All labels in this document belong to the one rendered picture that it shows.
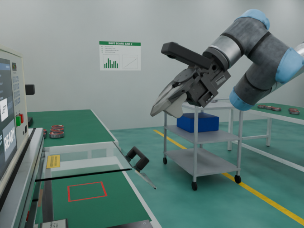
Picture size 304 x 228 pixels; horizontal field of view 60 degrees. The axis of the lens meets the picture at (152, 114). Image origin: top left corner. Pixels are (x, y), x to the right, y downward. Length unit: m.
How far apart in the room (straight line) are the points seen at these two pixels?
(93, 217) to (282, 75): 0.78
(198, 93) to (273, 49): 0.19
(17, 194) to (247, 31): 0.57
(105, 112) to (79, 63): 1.16
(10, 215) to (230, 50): 0.53
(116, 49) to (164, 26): 1.23
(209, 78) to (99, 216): 0.67
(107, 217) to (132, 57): 5.04
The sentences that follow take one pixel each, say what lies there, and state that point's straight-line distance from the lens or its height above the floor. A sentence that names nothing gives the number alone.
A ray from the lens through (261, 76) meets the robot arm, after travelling 0.70.
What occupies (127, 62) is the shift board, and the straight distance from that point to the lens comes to 5.86.
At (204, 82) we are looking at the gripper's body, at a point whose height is 1.25.
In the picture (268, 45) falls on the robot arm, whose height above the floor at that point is 1.34.
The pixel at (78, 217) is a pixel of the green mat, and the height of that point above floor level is 0.75.
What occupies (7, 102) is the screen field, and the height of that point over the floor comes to 1.23.
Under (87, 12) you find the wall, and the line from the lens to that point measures 5.83.
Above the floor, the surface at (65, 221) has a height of 0.92.
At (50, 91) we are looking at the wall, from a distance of 5.70.
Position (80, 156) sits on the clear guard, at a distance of 0.70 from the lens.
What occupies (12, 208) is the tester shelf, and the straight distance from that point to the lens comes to 0.38.
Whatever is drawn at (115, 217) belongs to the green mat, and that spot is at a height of 0.75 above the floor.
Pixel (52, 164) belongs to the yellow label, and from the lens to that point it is 0.66.
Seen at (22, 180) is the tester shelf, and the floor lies 1.12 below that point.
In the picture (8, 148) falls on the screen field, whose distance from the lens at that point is 0.49.
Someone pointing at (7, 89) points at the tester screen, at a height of 1.25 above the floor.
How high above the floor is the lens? 1.28
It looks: 9 degrees down
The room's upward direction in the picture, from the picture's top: straight up
